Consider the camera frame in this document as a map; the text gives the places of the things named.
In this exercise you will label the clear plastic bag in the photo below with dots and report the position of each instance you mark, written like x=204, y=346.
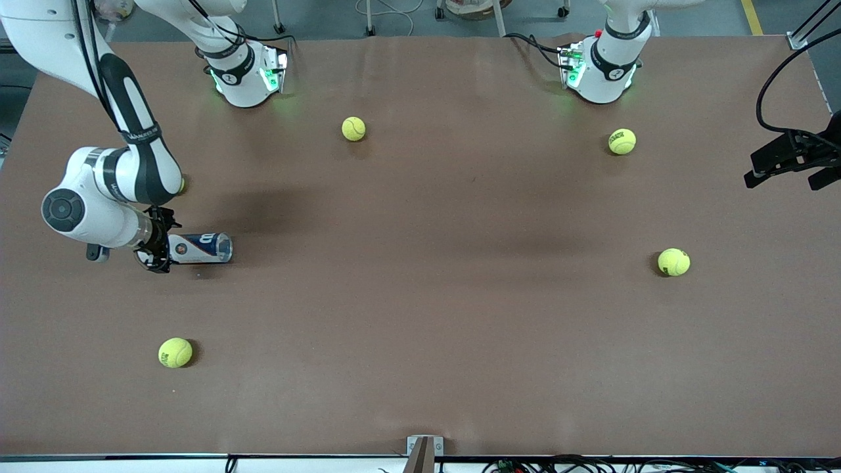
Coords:
x=117, y=9

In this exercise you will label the grey metal table clamp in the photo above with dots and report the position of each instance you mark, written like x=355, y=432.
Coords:
x=426, y=460

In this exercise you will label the aluminium frame post with bracket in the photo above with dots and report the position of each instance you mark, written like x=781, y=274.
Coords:
x=797, y=41

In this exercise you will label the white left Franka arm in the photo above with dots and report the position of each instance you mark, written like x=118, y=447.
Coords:
x=608, y=79

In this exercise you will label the white blue tennis ball can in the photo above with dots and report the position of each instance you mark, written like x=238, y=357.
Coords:
x=204, y=248

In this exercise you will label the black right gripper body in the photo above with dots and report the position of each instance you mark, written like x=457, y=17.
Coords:
x=156, y=239

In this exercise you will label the yellow tennis ball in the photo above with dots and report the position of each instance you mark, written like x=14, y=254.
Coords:
x=674, y=262
x=353, y=129
x=175, y=353
x=621, y=141
x=182, y=186

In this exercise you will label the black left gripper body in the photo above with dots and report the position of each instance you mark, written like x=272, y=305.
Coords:
x=817, y=150

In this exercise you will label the grey metal stand leg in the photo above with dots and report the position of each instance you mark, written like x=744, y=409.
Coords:
x=499, y=20
x=278, y=20
x=369, y=20

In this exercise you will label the white table edge rail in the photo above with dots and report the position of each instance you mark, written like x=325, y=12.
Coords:
x=131, y=465

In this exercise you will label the brown table cover sheet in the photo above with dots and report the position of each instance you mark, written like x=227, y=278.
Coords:
x=420, y=328

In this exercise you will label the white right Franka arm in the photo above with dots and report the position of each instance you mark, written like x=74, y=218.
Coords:
x=98, y=217

